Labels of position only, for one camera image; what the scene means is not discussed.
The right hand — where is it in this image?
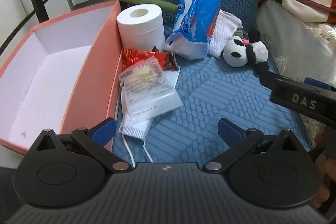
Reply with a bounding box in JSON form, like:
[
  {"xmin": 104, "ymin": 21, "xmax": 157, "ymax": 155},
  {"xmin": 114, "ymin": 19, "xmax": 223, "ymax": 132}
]
[{"xmin": 312, "ymin": 126, "xmax": 335, "ymax": 209}]

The white floral bed cover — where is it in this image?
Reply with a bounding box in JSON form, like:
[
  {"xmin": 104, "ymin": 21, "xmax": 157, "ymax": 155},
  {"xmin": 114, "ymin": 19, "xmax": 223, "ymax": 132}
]
[{"xmin": 256, "ymin": 0, "xmax": 336, "ymax": 151}]

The plush panda toy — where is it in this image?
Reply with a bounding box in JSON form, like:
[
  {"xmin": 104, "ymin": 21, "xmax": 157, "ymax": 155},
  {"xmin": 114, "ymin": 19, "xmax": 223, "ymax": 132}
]
[{"xmin": 220, "ymin": 29, "xmax": 269, "ymax": 75}]

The dark red snack packet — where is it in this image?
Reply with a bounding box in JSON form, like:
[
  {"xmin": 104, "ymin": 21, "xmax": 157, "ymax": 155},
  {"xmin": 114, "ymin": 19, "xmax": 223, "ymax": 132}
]
[{"xmin": 151, "ymin": 46, "xmax": 178, "ymax": 71}]

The blue white tissue pack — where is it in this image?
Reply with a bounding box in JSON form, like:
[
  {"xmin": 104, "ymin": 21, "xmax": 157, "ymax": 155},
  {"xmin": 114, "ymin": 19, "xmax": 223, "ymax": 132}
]
[{"xmin": 164, "ymin": 0, "xmax": 221, "ymax": 60}]

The red foil snack packet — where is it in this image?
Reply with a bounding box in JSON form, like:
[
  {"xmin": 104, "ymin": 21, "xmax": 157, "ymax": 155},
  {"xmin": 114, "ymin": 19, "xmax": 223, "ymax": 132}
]
[{"xmin": 122, "ymin": 47, "xmax": 170, "ymax": 71}]

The white face mask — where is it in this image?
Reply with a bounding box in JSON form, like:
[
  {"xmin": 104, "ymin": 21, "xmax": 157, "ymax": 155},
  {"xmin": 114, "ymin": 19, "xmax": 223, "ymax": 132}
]
[{"xmin": 118, "ymin": 80, "xmax": 156, "ymax": 168}]

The blue quilted chair cover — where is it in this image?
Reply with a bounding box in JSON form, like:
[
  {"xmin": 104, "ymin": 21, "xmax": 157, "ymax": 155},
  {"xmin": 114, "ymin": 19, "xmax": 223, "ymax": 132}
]
[{"xmin": 112, "ymin": 0, "xmax": 309, "ymax": 165}]

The clear bag with label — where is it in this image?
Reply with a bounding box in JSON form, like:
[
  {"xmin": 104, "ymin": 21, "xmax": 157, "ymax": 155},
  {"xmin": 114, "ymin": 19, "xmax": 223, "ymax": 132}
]
[{"xmin": 119, "ymin": 57, "xmax": 182, "ymax": 123}]

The pink cardboard box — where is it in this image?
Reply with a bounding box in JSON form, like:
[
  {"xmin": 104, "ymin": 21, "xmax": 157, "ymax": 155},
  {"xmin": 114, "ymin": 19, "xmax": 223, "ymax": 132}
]
[{"xmin": 1, "ymin": 1, "xmax": 122, "ymax": 155}]

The white textured cloth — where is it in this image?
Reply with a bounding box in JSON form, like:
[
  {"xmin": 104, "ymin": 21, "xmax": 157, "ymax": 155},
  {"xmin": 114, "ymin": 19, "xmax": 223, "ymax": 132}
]
[{"xmin": 208, "ymin": 10, "xmax": 242, "ymax": 59}]

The white toilet paper roll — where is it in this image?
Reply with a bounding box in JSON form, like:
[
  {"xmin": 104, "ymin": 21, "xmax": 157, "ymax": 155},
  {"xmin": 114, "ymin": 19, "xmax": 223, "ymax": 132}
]
[{"xmin": 117, "ymin": 4, "xmax": 165, "ymax": 52}]

